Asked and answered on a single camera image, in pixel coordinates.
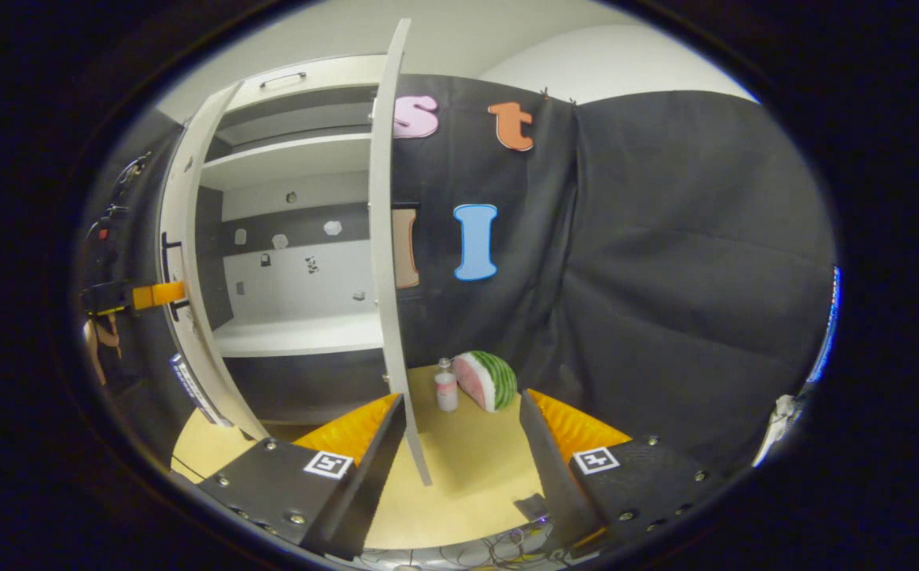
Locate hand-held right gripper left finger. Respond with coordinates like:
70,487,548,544
197,393,407,560

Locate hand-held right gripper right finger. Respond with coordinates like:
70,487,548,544
519,389,726,556

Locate black door handle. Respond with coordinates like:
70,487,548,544
160,234,190,322

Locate cabinet door with camera sticker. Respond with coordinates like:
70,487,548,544
158,79,270,441

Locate white double-door shoe cabinet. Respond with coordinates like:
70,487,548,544
193,54,396,425

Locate cabinet door with headphone sticker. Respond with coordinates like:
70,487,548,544
368,17,434,487

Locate small pink white bottle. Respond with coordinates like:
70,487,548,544
434,357,460,413

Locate toy watermelon slice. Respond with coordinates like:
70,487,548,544
453,351,518,413

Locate white crumpled object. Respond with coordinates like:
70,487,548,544
752,393,807,469

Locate dark camera stand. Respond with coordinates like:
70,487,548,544
82,151,151,282

